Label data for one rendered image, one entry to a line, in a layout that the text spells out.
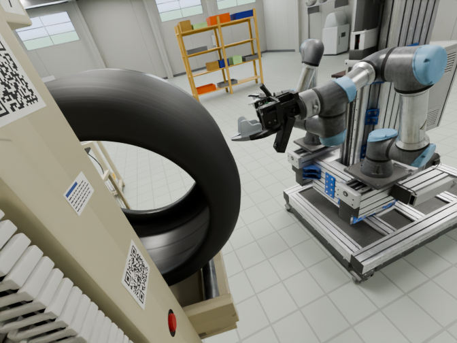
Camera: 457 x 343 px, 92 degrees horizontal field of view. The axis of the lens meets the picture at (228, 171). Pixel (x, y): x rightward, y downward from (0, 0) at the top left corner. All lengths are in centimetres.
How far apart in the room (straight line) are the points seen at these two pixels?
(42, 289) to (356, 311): 159
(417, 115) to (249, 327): 139
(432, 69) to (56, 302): 104
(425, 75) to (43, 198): 99
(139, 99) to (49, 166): 22
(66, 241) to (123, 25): 1370
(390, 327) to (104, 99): 167
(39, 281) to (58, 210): 6
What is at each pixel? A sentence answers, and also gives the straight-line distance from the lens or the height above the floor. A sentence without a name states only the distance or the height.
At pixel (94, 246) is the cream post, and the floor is 133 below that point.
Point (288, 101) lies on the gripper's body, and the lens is 64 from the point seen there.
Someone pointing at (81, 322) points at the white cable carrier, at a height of 129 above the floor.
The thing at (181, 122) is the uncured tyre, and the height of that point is 137.
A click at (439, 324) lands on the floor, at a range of 180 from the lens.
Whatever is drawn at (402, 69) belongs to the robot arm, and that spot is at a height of 128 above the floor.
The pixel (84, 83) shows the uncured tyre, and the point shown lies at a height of 148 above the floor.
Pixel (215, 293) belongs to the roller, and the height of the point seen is 92.
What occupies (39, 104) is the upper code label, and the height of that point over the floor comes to 148.
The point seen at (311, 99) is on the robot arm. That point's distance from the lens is 66.
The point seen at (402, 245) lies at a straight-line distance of 176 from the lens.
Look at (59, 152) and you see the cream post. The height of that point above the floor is 143.
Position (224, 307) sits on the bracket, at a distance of 64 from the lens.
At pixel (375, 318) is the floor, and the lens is 171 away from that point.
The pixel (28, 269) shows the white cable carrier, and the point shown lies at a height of 137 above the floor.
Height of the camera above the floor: 150
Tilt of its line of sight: 32 degrees down
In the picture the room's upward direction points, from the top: 13 degrees counter-clockwise
